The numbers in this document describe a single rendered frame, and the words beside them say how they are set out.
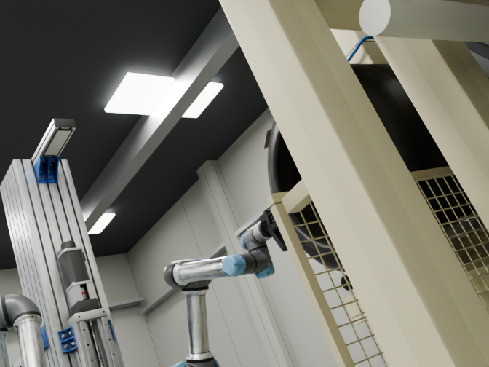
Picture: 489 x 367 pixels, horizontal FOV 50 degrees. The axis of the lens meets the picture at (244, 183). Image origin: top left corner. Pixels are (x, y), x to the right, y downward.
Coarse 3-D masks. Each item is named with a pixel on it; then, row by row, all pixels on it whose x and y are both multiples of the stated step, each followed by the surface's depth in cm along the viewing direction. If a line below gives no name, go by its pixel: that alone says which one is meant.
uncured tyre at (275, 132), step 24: (360, 72) 137; (384, 72) 139; (384, 96) 131; (384, 120) 129; (408, 120) 128; (408, 144) 127; (432, 144) 130; (288, 168) 178; (408, 168) 127; (432, 168) 129; (312, 216) 177; (312, 240) 154; (336, 264) 149
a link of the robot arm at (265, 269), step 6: (264, 246) 199; (252, 252) 199; (258, 252) 197; (264, 252) 198; (258, 258) 194; (264, 258) 196; (270, 258) 199; (258, 264) 193; (264, 264) 195; (270, 264) 197; (258, 270) 194; (264, 270) 195; (270, 270) 196; (258, 276) 196; (264, 276) 197
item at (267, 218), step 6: (264, 210) 189; (270, 210) 186; (264, 216) 193; (270, 216) 189; (264, 222) 194; (270, 222) 188; (264, 228) 193; (276, 228) 185; (264, 234) 192; (270, 234) 193
